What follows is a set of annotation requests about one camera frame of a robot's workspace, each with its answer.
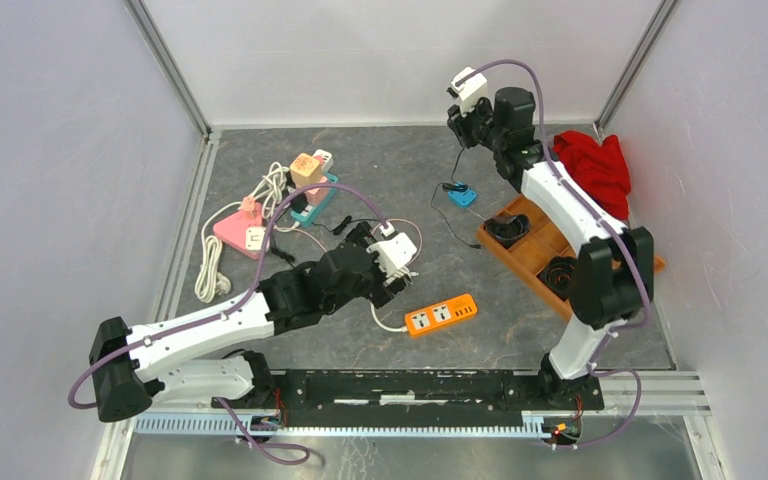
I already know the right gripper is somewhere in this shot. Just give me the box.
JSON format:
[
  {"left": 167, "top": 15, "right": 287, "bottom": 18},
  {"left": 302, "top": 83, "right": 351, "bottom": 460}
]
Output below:
[{"left": 447, "top": 93, "right": 506, "bottom": 153}]

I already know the blue folding extension socket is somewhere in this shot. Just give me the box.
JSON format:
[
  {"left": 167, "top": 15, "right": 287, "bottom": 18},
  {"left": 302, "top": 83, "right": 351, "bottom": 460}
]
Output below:
[{"left": 447, "top": 182, "right": 477, "bottom": 208}]

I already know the orange power strip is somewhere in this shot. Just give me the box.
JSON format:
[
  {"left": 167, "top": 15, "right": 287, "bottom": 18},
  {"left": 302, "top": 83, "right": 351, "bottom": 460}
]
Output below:
[{"left": 404, "top": 293, "right": 478, "bottom": 337}]

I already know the teal power strip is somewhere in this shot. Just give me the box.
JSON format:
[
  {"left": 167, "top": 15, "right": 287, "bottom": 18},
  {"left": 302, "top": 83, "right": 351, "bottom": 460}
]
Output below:
[{"left": 289, "top": 188, "right": 337, "bottom": 228}]

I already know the pink plug adapter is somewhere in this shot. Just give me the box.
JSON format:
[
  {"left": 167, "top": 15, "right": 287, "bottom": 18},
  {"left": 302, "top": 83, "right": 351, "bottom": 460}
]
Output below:
[{"left": 304, "top": 176, "right": 330, "bottom": 207}]

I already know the wooden cube adapter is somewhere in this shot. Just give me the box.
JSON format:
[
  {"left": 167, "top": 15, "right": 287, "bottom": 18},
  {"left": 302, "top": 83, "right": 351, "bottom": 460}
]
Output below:
[{"left": 289, "top": 153, "right": 324, "bottom": 188}]

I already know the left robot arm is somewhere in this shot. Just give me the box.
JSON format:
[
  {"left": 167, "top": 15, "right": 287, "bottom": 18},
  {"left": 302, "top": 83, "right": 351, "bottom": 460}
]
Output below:
[{"left": 87, "top": 222, "right": 419, "bottom": 423}]

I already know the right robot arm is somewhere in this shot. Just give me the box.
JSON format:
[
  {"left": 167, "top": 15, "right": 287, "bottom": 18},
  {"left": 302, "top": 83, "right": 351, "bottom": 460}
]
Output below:
[{"left": 447, "top": 84, "right": 654, "bottom": 408}]

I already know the small black adapter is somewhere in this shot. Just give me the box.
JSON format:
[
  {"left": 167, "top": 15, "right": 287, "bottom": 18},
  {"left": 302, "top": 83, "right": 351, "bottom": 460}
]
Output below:
[{"left": 290, "top": 190, "right": 309, "bottom": 214}]

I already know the orange divided tray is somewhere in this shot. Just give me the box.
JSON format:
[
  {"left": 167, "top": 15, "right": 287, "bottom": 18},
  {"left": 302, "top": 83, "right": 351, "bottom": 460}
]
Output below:
[{"left": 476, "top": 195, "right": 664, "bottom": 328}]

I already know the red cloth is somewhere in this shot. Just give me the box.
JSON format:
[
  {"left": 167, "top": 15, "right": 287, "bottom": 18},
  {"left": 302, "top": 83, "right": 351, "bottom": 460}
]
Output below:
[{"left": 552, "top": 130, "right": 632, "bottom": 222}]

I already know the pink square power strip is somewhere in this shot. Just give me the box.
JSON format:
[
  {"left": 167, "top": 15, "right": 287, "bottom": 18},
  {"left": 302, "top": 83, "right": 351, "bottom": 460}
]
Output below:
[{"left": 212, "top": 196, "right": 266, "bottom": 260}]

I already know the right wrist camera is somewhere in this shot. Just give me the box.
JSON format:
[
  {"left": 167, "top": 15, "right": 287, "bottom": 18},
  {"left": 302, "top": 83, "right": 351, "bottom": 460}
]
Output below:
[{"left": 447, "top": 67, "right": 488, "bottom": 116}]

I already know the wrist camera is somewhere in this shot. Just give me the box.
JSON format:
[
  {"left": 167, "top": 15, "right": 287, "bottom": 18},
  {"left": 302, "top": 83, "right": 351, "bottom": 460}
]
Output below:
[
  {"left": 366, "top": 222, "right": 419, "bottom": 278},
  {"left": 447, "top": 67, "right": 488, "bottom": 116}
]

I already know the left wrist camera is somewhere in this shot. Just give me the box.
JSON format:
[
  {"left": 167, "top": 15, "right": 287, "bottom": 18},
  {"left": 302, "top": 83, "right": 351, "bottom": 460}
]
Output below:
[{"left": 366, "top": 222, "right": 419, "bottom": 278}]

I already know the white power strip cord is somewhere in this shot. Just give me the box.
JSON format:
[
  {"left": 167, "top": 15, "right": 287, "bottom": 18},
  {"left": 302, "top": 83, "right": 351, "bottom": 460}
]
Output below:
[{"left": 367, "top": 264, "right": 418, "bottom": 334}]

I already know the black adapter cable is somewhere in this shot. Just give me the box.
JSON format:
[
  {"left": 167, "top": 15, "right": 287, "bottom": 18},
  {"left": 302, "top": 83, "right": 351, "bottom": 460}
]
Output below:
[{"left": 430, "top": 146, "right": 485, "bottom": 250}]

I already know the black thin cable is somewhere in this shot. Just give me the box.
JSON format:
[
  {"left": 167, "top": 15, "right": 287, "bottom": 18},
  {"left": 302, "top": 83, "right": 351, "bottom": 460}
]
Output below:
[{"left": 271, "top": 215, "right": 392, "bottom": 266}]

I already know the pink thin cable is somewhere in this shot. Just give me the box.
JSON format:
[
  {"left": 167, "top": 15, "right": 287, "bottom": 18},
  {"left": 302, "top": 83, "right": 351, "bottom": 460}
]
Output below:
[{"left": 275, "top": 218, "right": 425, "bottom": 266}]

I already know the black ring object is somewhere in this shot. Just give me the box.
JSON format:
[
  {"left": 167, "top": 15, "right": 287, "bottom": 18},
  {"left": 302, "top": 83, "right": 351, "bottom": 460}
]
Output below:
[
  {"left": 483, "top": 214, "right": 531, "bottom": 249},
  {"left": 537, "top": 256, "right": 577, "bottom": 301}
]

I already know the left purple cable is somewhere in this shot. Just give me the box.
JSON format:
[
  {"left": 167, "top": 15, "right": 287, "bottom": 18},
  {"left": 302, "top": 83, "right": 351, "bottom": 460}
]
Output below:
[{"left": 68, "top": 182, "right": 396, "bottom": 466}]

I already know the purple cable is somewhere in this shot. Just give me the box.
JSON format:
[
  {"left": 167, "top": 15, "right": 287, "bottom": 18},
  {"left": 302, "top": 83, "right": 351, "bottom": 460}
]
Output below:
[
  {"left": 455, "top": 59, "right": 653, "bottom": 452},
  {"left": 68, "top": 182, "right": 396, "bottom": 466}
]

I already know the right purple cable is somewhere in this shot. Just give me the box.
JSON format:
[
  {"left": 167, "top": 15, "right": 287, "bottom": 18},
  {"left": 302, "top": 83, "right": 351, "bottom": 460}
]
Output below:
[{"left": 455, "top": 59, "right": 653, "bottom": 452}]

